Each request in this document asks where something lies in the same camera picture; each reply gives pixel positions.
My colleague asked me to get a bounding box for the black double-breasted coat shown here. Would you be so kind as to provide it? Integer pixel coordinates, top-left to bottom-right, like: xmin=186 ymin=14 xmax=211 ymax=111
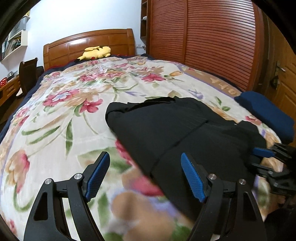
xmin=105 ymin=97 xmax=266 ymax=219

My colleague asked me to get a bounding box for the folded navy blue garment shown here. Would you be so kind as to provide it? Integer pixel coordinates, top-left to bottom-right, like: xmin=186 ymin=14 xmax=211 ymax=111
xmin=234 ymin=91 xmax=295 ymax=145

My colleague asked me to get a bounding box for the wooden room door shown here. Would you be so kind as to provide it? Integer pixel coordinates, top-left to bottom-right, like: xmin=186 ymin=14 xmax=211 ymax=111
xmin=261 ymin=14 xmax=296 ymax=130

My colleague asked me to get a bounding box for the floral bed blanket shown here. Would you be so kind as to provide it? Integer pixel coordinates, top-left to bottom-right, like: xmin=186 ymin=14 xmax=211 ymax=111
xmin=1 ymin=56 xmax=280 ymax=240

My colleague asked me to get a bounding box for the louvered wooden wardrobe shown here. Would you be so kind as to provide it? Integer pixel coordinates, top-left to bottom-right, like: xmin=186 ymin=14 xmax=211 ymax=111
xmin=145 ymin=1 xmax=264 ymax=91

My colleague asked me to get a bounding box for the wooden desk with cabinets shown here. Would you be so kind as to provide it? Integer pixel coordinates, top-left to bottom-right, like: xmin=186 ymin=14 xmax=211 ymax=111
xmin=0 ymin=75 xmax=21 ymax=106

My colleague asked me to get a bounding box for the red basket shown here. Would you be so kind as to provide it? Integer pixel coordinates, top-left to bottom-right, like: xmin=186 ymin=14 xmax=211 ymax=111
xmin=0 ymin=77 xmax=7 ymax=87

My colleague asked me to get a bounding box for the dark brown desk chair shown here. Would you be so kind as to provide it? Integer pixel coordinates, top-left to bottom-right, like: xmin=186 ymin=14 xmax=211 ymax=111
xmin=16 ymin=58 xmax=44 ymax=97

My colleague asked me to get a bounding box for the yellow Pikachu plush toy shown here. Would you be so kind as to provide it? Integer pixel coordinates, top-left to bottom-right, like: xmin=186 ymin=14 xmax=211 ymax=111
xmin=74 ymin=46 xmax=111 ymax=63

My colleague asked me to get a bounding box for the wooden bed headboard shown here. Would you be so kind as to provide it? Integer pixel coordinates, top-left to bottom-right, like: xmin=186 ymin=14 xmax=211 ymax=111
xmin=43 ymin=29 xmax=135 ymax=70

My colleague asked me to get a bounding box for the metal door handle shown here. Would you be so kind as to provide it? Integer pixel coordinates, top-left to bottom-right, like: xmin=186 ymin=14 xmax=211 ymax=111
xmin=269 ymin=61 xmax=286 ymax=90

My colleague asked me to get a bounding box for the white wall shelf unit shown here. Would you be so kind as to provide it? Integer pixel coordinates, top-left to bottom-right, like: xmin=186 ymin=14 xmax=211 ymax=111
xmin=1 ymin=15 xmax=30 ymax=61

